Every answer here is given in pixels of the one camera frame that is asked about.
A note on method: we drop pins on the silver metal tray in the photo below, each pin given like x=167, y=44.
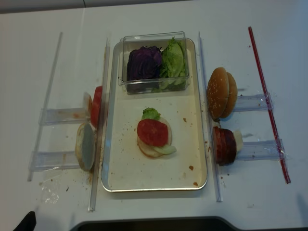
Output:
x=125, y=168

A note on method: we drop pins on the bottom bun on tray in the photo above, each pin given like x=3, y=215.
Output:
x=147, y=149

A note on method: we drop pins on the sesame burger bun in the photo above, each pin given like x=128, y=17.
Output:
x=217, y=92

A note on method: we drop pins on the green lettuce in container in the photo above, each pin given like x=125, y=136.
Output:
x=172, y=69

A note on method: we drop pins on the upright white bread slice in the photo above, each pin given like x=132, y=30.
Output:
x=85, y=146

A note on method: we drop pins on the upper white pusher block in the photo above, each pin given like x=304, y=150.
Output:
x=87, y=103

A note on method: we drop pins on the upper right clear pusher track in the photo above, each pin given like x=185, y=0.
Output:
x=259, y=102

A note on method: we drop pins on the upright tomato slices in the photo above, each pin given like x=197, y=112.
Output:
x=96, y=104

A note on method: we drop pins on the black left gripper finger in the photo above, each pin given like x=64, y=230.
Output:
x=28, y=223

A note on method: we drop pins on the white cheese slice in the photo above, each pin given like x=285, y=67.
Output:
x=238, y=139

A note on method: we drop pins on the lower left clear pusher track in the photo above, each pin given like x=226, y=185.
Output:
x=41, y=161

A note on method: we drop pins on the clear tape patch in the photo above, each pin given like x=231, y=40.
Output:
x=50, y=188

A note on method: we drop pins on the tomato slice on tray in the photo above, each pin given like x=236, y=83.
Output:
x=152, y=132

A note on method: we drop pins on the small lettuce leaf on tray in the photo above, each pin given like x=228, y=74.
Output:
x=150, y=113

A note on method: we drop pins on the clear outer left rail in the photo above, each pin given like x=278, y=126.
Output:
x=45, y=101

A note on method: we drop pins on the clear plastic container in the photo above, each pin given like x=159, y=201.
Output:
x=130, y=43

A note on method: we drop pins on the stack of meat slices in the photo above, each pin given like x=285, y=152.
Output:
x=224, y=146

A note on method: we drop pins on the onion slice on tray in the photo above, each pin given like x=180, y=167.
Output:
x=165, y=150

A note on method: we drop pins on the clear inner right rail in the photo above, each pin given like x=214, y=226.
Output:
x=215, y=169

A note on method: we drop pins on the upper left clear pusher track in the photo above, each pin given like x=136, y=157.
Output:
x=63, y=116

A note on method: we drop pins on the clear pusher track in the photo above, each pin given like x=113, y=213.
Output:
x=41, y=161
x=259, y=102
x=63, y=116
x=261, y=150

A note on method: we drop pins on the lower right clear pusher track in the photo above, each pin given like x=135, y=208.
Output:
x=261, y=150

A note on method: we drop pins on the purple cabbage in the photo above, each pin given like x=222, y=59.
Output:
x=144, y=63

